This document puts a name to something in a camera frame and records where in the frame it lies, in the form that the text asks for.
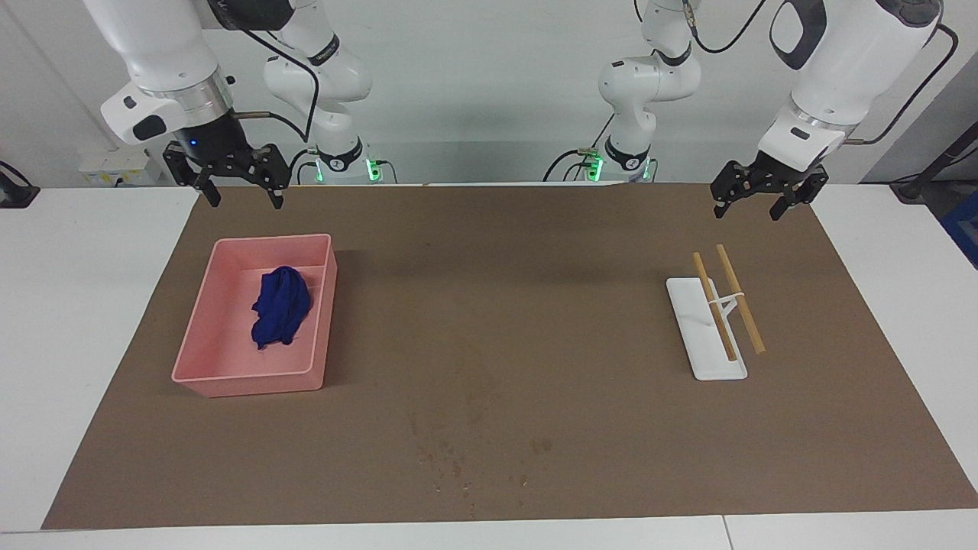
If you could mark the blue towel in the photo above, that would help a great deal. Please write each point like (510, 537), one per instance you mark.
(281, 305)

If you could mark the pink plastic bin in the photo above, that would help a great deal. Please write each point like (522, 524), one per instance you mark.
(221, 359)

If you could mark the black clamp base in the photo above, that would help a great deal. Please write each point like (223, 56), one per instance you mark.
(15, 195)

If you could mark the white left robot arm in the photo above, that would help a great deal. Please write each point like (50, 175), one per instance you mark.
(848, 53)

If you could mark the wooden rack rod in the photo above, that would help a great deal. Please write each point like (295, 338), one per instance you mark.
(714, 305)
(739, 298)

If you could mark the brown table mat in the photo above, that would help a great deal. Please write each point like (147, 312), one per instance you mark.
(497, 305)

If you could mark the blue crate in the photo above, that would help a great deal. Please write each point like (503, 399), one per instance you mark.
(964, 225)

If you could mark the white wall power box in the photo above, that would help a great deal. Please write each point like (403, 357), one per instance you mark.
(107, 168)

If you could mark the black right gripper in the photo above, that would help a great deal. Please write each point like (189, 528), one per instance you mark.
(214, 149)

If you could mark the black stand pole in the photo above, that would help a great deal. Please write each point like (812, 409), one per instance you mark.
(913, 187)

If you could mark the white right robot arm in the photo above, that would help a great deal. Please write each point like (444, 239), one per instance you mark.
(153, 46)

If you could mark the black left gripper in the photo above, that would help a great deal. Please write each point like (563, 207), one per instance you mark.
(779, 172)

